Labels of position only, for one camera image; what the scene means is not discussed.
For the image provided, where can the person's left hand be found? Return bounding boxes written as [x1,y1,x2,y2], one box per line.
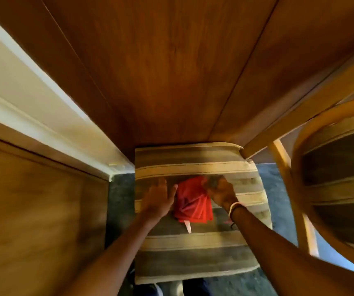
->
[140,178,179,224]

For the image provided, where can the person's right hand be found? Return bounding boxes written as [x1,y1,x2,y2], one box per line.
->
[203,175,239,214]

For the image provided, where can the red cloth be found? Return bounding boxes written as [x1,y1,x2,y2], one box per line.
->
[173,176,214,234]

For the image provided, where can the person's right forearm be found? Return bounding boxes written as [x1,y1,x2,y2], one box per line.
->
[231,206,354,296]

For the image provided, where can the person's left forearm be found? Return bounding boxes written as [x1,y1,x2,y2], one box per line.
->
[62,212,160,296]

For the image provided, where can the person's blue trousers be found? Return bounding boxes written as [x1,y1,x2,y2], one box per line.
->
[133,277,212,296]

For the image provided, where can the brown wooden door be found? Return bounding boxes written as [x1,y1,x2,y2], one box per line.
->
[0,132,110,296]

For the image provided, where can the striped seat cushion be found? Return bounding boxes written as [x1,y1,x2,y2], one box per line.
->
[133,142,274,285]

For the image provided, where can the striped chair back cushion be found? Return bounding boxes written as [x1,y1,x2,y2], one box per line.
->
[300,113,354,260]

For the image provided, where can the light wooden board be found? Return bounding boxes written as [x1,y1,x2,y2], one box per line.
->
[241,41,354,160]

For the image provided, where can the pink white bracelet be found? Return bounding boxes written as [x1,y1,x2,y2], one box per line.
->
[227,201,247,218]

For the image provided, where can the wooden armchair with striped back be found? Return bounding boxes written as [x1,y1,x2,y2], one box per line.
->
[267,96,354,275]

